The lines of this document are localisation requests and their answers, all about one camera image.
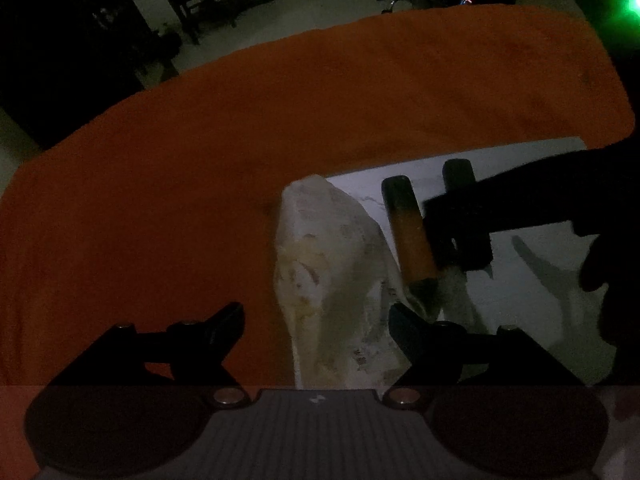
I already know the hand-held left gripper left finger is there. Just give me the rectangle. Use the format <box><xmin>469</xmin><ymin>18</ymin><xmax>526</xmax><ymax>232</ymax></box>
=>
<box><xmin>50</xmin><ymin>302</ymin><xmax>248</xmax><ymax>408</ymax></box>

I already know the orange and black tube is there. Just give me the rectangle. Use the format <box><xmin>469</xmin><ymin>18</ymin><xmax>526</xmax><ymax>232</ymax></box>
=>
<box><xmin>381</xmin><ymin>175</ymin><xmax>442</xmax><ymax>287</ymax></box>

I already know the clear plastic bag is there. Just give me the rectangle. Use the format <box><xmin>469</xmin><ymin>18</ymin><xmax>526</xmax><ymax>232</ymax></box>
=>
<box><xmin>272</xmin><ymin>175</ymin><xmax>417</xmax><ymax>390</ymax></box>

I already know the orange blanket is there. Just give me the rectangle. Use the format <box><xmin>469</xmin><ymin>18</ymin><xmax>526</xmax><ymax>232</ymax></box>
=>
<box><xmin>0</xmin><ymin>4</ymin><xmax>637</xmax><ymax>480</ymax></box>

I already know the dark wooden cabinet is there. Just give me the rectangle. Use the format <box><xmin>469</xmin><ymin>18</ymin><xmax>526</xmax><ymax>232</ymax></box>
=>
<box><xmin>0</xmin><ymin>0</ymin><xmax>182</xmax><ymax>152</ymax></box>

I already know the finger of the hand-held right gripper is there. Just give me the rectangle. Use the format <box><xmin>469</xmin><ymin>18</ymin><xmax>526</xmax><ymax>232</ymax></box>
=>
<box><xmin>480</xmin><ymin>185</ymin><xmax>590</xmax><ymax>236</ymax></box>
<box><xmin>422</xmin><ymin>149</ymin><xmax>590</xmax><ymax>267</ymax></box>

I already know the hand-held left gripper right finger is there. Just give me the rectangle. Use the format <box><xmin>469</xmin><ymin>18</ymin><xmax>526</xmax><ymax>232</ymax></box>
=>
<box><xmin>382</xmin><ymin>304</ymin><xmax>586</xmax><ymax>406</ymax></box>

